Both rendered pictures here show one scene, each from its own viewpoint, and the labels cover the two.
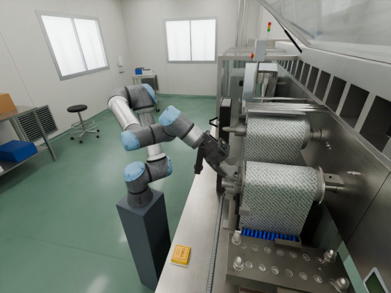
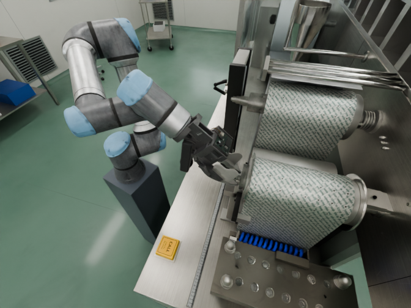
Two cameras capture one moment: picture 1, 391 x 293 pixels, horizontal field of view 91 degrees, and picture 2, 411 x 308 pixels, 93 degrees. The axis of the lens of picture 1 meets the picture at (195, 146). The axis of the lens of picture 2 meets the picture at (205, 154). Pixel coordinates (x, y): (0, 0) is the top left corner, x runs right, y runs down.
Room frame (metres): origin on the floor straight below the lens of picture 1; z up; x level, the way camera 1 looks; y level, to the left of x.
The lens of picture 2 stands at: (0.27, -0.08, 1.71)
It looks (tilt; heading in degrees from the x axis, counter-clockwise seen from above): 48 degrees down; 4
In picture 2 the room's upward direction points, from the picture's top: straight up
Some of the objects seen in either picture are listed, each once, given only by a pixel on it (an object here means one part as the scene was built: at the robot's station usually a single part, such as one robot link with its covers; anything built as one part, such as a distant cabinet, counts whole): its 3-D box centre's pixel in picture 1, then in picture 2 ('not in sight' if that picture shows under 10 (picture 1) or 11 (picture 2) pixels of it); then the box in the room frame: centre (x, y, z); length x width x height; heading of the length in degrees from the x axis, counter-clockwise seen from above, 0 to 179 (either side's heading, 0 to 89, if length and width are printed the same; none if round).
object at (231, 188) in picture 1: (230, 204); (230, 198); (0.63, -0.16, 1.05); 0.06 x 0.05 x 0.31; 77
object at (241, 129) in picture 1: (241, 129); (257, 102); (0.84, -0.22, 1.33); 0.06 x 0.06 x 0.06; 77
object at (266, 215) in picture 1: (271, 217); (277, 228); (0.51, -0.29, 1.11); 0.23 x 0.01 x 0.18; 77
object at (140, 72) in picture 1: (146, 89); (157, 19); (5.22, 1.28, 0.51); 0.91 x 0.58 x 1.02; 11
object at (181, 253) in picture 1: (181, 254); (167, 247); (0.49, 0.07, 0.91); 0.07 x 0.07 x 0.02; 77
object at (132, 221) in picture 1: (150, 243); (149, 210); (0.84, 0.34, 0.45); 0.20 x 0.20 x 0.90; 63
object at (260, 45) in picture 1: (258, 50); not in sight; (1.12, -0.34, 1.66); 0.07 x 0.07 x 0.10; 79
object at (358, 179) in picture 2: (315, 184); (347, 201); (0.53, -0.44, 1.25); 0.15 x 0.01 x 0.15; 167
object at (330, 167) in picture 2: not in sight; (287, 172); (0.68, -0.34, 1.17); 0.26 x 0.12 x 0.12; 77
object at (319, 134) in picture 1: (312, 135); (361, 120); (0.77, -0.53, 1.33); 0.07 x 0.07 x 0.07; 77
